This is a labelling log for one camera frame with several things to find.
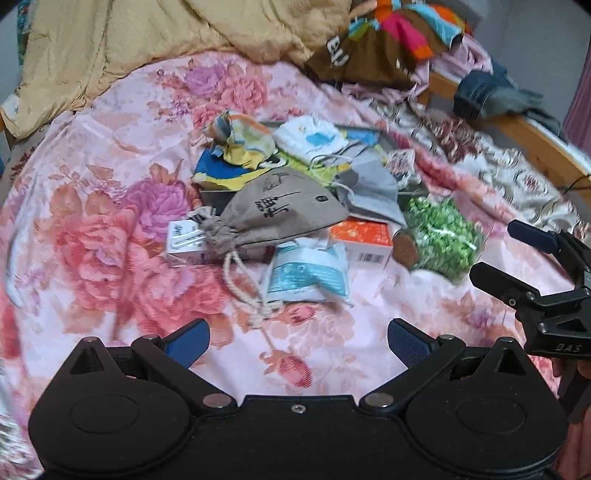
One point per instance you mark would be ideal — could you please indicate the blue jeans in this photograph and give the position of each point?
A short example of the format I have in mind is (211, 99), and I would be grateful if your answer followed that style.
(485, 92)

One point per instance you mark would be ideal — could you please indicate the purple curtain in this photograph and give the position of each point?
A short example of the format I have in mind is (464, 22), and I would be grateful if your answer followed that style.
(579, 101)

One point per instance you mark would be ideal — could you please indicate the grey tray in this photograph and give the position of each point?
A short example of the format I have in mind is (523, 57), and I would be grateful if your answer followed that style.
(217, 173)

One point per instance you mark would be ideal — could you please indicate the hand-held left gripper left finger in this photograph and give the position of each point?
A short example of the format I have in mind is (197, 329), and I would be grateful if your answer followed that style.
(187, 344)

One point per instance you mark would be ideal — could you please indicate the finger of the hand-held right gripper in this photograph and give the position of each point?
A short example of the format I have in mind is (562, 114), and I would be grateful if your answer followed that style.
(498, 284)
(531, 235)

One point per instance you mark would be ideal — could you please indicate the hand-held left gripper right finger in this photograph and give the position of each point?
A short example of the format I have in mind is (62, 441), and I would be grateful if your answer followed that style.
(408, 344)

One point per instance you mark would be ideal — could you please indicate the person's right forearm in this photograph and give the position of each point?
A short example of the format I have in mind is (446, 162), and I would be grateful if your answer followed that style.
(577, 443)

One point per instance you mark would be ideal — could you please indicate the pink floral bedsheet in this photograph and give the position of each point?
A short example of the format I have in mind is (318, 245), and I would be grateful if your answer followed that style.
(115, 230)

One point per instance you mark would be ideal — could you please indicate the blue white wipes packet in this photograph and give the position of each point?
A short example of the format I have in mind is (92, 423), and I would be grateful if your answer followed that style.
(304, 270)

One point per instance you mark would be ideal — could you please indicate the wall poster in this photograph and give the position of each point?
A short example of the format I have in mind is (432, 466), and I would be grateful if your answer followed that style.
(23, 27)

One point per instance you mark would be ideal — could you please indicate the orange white box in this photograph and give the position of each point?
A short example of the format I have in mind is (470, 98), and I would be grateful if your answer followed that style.
(360, 235)

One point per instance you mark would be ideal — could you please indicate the brown colourful striped sweater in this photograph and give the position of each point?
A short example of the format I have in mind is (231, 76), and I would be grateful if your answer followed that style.
(369, 50)

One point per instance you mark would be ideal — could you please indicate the grey face mask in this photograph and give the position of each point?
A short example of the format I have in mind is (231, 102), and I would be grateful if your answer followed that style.
(369, 184)

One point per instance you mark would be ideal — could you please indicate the yellow quilt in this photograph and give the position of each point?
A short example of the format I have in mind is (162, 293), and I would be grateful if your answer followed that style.
(138, 41)

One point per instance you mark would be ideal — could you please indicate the striped sock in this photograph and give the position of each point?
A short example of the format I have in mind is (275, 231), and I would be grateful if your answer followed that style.
(244, 138)

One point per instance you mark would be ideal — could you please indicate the wooden bed frame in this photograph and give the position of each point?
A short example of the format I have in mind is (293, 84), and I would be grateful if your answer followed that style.
(531, 138)

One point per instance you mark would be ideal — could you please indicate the small white box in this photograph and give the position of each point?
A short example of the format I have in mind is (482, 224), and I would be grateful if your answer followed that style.
(184, 242)

